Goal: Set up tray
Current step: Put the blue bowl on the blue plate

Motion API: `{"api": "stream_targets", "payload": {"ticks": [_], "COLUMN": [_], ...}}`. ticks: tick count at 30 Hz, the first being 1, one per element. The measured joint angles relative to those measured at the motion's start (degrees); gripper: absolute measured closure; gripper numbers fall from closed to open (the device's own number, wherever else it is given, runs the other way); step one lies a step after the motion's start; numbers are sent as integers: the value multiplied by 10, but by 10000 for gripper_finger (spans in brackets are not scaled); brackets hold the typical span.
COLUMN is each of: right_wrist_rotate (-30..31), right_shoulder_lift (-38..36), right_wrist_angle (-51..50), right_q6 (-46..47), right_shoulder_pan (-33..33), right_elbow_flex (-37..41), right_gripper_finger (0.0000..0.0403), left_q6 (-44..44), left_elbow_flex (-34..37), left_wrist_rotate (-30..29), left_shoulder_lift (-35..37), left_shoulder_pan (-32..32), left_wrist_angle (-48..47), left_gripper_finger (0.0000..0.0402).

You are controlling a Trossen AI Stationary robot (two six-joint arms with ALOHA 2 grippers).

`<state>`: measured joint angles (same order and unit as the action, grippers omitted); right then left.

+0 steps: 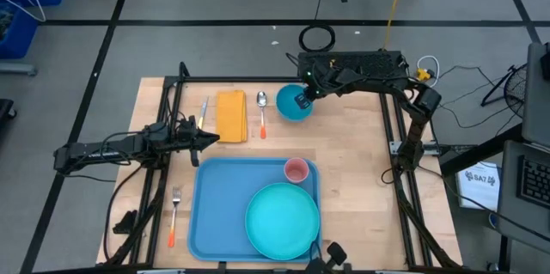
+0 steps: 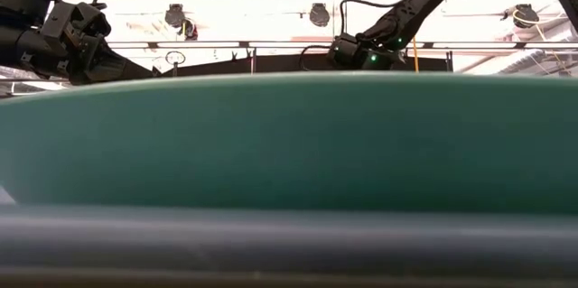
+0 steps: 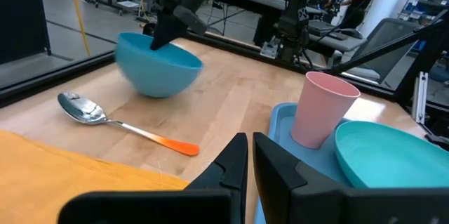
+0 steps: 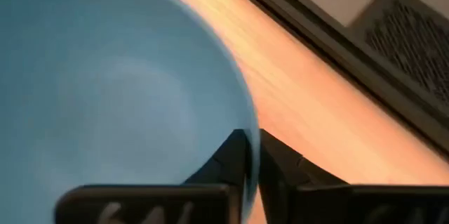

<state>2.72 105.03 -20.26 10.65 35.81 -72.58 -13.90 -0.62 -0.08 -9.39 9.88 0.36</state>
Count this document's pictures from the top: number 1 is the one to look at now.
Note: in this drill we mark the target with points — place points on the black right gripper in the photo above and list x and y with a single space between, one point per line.
322 81

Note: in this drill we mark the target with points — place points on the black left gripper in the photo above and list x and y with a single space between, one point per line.
185 134

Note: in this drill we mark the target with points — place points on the blue plastic bowl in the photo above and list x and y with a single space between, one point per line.
287 108

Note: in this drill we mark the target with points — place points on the yellow cloth napkin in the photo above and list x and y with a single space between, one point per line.
231 116

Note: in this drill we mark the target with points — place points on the pink plastic cup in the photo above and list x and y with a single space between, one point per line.
296 172

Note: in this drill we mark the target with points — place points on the teal round plate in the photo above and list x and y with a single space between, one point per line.
281 222

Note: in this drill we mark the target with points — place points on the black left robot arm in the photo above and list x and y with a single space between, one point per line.
99 150

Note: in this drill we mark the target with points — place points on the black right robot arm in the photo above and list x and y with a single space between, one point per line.
419 111

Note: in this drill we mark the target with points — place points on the blue plastic tray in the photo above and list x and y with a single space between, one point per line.
219 205

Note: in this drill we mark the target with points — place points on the black perforated electronics box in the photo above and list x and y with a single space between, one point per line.
378 63

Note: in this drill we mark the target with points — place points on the black table clamp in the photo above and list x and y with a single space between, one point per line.
126 222

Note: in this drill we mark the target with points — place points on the yellow power plug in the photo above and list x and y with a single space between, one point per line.
423 74

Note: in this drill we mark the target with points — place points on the white printed paper sheet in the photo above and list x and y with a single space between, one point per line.
479 186

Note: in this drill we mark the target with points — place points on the grey flat bar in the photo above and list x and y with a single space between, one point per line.
17 69

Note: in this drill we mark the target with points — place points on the grey laptop lid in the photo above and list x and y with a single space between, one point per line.
537 98

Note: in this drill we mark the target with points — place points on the grey laptop with black keyboard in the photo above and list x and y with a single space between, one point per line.
535 179

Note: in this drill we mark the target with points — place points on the black aluminium table frame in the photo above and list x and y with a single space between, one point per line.
236 79

